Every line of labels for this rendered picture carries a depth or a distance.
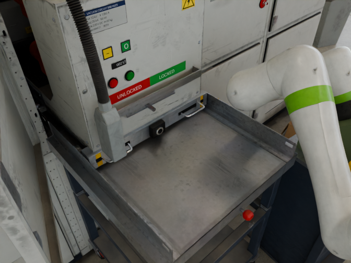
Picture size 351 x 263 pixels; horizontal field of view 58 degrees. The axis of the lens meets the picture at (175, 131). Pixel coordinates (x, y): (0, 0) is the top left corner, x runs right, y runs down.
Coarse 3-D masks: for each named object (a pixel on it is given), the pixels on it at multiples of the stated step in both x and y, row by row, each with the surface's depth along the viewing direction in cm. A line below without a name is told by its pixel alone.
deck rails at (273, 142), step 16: (208, 96) 128; (208, 112) 129; (224, 112) 125; (240, 112) 118; (240, 128) 121; (256, 128) 116; (64, 144) 113; (256, 144) 115; (272, 144) 113; (80, 160) 106; (288, 160) 108; (96, 176) 100; (112, 192) 94; (128, 208) 89; (144, 224) 85; (160, 240) 80; (176, 256) 83
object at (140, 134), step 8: (200, 96) 125; (184, 104) 120; (192, 104) 124; (168, 112) 117; (176, 112) 119; (184, 112) 123; (152, 120) 114; (168, 120) 118; (176, 120) 122; (144, 128) 111; (128, 136) 108; (136, 136) 110; (144, 136) 113; (136, 144) 112; (88, 152) 102; (96, 152) 102; (88, 160) 101; (96, 160) 103
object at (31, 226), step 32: (0, 64) 86; (0, 96) 72; (0, 128) 62; (0, 160) 52; (32, 160) 104; (0, 192) 47; (32, 192) 87; (0, 224) 51; (32, 224) 74; (32, 256) 59
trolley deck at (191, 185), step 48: (48, 144) 120; (144, 144) 116; (192, 144) 115; (240, 144) 115; (96, 192) 99; (144, 192) 99; (192, 192) 99; (240, 192) 99; (144, 240) 87; (192, 240) 87
